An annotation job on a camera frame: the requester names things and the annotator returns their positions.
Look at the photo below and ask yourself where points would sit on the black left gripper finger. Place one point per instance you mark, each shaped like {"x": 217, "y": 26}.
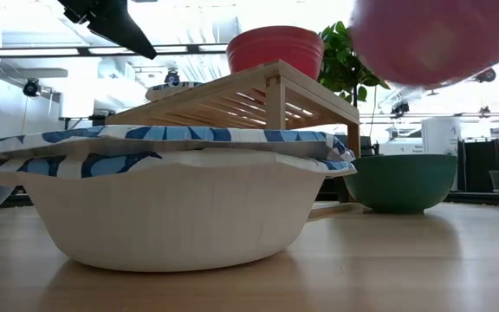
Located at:
{"x": 124, "y": 37}

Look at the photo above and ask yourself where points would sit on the blue patterned paper bowl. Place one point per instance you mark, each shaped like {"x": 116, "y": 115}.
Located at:
{"x": 167, "y": 216}
{"x": 167, "y": 134}
{"x": 169, "y": 90}

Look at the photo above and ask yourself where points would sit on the red plastic bowl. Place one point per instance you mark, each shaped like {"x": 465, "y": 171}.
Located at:
{"x": 275, "y": 50}

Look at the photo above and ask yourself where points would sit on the pink plastic bowl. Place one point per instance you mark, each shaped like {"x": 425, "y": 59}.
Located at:
{"x": 436, "y": 39}

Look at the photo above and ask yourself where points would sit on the green plastic bowl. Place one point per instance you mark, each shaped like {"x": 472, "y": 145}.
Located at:
{"x": 401, "y": 184}

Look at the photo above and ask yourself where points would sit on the slatted wooden shelf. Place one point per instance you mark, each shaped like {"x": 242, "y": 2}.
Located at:
{"x": 241, "y": 91}

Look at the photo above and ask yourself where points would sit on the potted green plant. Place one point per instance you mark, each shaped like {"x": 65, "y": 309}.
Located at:
{"x": 340, "y": 60}

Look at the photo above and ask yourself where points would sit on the white cabinet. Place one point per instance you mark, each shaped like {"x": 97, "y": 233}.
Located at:
{"x": 440, "y": 134}

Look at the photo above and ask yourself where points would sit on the black partition panel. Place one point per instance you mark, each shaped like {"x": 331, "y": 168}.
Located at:
{"x": 475, "y": 164}

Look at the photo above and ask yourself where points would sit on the black ceiling-mounted camera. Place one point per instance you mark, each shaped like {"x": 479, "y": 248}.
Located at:
{"x": 31, "y": 88}
{"x": 486, "y": 75}
{"x": 172, "y": 78}
{"x": 400, "y": 108}

